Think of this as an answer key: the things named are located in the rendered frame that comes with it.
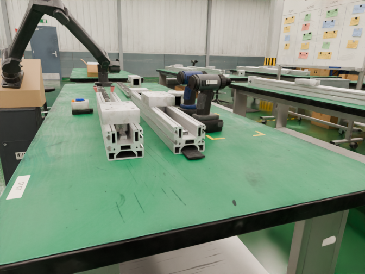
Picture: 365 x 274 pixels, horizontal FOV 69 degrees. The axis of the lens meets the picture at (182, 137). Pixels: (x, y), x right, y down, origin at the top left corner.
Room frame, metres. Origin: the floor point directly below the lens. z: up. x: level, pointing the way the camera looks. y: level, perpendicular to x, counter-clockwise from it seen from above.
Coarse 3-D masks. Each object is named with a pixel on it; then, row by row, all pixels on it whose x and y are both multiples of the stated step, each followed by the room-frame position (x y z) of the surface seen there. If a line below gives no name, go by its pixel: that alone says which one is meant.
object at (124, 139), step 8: (112, 96) 1.30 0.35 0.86; (104, 128) 0.74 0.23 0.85; (112, 128) 0.70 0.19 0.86; (128, 128) 0.79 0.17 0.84; (136, 128) 0.71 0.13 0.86; (104, 136) 0.79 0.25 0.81; (112, 136) 0.74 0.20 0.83; (120, 136) 0.72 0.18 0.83; (128, 136) 0.76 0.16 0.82; (136, 136) 0.73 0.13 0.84; (104, 144) 0.80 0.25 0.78; (112, 144) 0.68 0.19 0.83; (120, 144) 0.69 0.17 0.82; (128, 144) 0.69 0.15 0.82; (136, 144) 0.70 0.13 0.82; (112, 152) 0.68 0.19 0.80; (120, 152) 0.73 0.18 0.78; (128, 152) 0.73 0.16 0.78; (136, 152) 0.70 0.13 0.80
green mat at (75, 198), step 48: (96, 96) 1.84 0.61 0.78; (48, 144) 0.80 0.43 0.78; (96, 144) 0.81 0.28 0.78; (144, 144) 0.82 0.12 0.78; (240, 144) 0.85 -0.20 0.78; (288, 144) 0.86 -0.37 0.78; (48, 192) 0.49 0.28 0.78; (96, 192) 0.50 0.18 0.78; (144, 192) 0.50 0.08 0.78; (192, 192) 0.51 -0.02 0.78; (240, 192) 0.51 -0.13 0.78; (288, 192) 0.52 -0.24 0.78; (336, 192) 0.52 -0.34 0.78; (0, 240) 0.34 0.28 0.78; (48, 240) 0.34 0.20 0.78; (96, 240) 0.35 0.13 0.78
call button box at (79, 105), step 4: (84, 100) 1.29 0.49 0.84; (88, 100) 1.32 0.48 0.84; (72, 104) 1.24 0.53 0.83; (76, 104) 1.24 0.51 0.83; (80, 104) 1.25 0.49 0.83; (84, 104) 1.25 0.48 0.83; (88, 104) 1.26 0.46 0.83; (72, 108) 1.24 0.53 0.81; (76, 108) 1.24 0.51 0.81; (80, 108) 1.25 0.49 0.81; (84, 108) 1.25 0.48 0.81; (88, 108) 1.26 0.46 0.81; (92, 108) 1.30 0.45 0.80; (72, 112) 1.24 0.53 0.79; (76, 112) 1.24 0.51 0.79; (80, 112) 1.25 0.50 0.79; (84, 112) 1.25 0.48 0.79; (88, 112) 1.26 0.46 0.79
